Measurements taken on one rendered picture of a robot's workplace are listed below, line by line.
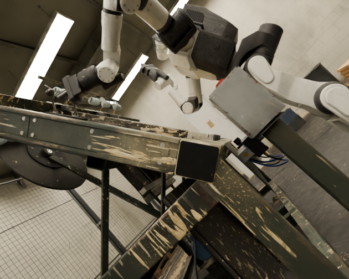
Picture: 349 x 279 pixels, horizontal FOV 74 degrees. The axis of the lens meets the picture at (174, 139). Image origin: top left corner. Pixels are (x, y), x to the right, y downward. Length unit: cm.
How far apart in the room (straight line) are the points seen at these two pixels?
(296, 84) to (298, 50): 530
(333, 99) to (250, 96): 57
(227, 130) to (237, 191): 430
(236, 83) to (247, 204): 33
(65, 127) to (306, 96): 100
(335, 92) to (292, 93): 16
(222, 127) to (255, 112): 431
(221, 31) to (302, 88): 45
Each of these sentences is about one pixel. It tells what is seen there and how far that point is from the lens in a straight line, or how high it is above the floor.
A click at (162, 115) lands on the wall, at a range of 686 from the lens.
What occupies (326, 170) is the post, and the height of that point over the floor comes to 57.
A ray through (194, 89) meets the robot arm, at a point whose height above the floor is 118.
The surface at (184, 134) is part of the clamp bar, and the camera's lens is 142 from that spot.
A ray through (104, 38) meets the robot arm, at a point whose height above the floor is 137.
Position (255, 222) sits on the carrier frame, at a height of 60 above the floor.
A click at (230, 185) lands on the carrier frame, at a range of 67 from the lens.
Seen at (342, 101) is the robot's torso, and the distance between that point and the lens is 119.
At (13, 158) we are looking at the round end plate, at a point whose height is 184.
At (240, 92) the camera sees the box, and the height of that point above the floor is 87.
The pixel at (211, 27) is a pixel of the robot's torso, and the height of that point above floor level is 123.
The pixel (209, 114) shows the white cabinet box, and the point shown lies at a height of 151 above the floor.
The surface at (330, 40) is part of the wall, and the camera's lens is 663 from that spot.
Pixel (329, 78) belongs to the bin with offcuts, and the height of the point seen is 31.
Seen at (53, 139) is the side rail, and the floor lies 123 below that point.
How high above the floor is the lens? 80
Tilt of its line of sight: 10 degrees up
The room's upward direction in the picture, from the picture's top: 46 degrees counter-clockwise
